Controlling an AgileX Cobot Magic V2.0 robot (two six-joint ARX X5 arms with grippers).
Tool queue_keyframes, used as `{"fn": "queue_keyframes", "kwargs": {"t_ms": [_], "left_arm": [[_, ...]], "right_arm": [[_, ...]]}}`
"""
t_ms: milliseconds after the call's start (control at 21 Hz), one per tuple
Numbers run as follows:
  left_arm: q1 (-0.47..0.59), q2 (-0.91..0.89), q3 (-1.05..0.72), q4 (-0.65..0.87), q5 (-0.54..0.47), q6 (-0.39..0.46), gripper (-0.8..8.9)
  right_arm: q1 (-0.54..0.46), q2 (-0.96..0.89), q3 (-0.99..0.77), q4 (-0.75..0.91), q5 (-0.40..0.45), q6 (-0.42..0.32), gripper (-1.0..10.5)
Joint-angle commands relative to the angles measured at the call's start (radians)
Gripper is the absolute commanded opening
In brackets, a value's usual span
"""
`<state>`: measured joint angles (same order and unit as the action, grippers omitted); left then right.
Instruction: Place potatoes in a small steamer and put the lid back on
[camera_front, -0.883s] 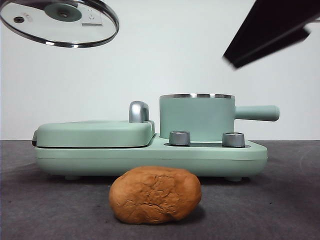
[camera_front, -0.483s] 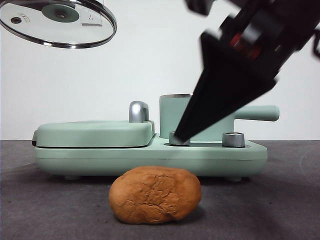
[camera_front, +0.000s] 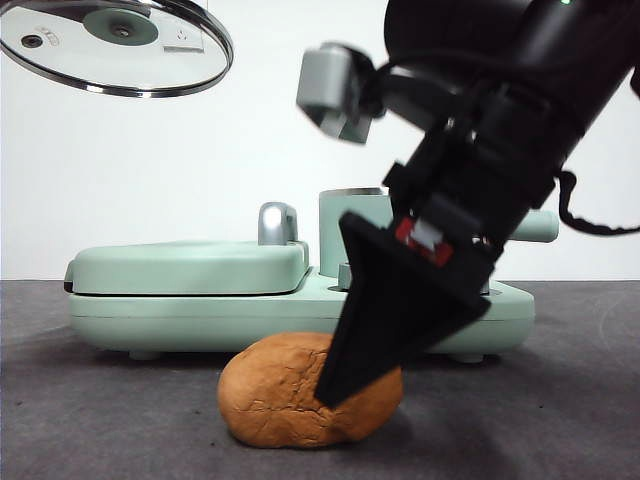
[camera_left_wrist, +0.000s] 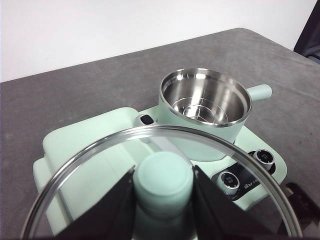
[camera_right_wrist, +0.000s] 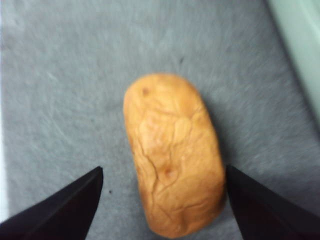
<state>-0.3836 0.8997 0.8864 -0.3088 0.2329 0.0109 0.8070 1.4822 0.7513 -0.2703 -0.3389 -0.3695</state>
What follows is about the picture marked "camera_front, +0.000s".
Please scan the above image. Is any mint green griddle cover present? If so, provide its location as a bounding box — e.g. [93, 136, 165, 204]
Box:
[62, 239, 312, 297]

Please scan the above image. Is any glass lid with green knob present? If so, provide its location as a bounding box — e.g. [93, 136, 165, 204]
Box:
[0, 0, 235, 99]

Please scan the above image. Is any mint green cooker base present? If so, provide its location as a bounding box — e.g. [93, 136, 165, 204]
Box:
[67, 266, 536, 362]

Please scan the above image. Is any mint green handled pot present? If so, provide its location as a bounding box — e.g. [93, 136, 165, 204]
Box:
[318, 187, 560, 279]

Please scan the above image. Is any chrome griddle handle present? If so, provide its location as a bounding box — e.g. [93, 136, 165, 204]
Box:
[257, 201, 301, 247]

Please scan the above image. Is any coiled black cable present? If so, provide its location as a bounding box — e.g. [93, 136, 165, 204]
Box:
[555, 169, 640, 236]

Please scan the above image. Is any brown potato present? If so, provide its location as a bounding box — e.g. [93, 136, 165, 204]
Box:
[216, 331, 404, 449]

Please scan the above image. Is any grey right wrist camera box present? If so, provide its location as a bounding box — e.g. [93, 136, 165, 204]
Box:
[295, 42, 386, 146]

